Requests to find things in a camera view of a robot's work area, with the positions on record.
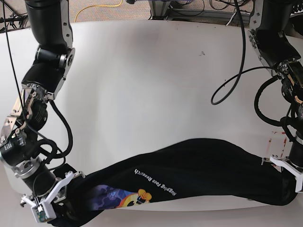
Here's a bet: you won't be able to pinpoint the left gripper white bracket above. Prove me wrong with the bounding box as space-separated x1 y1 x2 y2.
261 155 303 193

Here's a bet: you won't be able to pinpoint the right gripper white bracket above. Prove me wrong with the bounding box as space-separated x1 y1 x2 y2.
20 171 85 223

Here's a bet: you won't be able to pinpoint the black printed T-shirt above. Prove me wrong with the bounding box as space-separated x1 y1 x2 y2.
51 139 296 227

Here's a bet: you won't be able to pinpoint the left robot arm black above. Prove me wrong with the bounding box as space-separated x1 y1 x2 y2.
248 0 303 193

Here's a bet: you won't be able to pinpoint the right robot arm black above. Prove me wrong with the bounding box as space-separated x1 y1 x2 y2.
0 0 82 227

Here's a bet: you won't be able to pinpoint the red tape rectangle marking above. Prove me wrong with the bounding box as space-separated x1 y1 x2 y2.
266 131 288 158

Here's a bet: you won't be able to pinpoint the black tripod legs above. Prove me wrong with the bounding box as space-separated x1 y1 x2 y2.
0 12 28 33

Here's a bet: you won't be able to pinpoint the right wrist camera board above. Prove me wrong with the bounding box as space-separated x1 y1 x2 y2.
34 205 56 223

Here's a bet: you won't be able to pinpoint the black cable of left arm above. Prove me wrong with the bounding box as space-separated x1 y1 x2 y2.
211 0 285 105

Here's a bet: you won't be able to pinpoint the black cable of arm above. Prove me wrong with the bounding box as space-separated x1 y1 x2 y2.
0 0 73 164
211 0 285 105

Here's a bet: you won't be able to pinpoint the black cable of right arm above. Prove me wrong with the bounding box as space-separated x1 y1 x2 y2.
0 0 73 164

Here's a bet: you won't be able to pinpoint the aluminium frame post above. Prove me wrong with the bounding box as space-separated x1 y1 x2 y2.
148 0 171 20

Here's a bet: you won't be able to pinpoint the yellow cable on floor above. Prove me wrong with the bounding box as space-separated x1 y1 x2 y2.
74 0 124 23

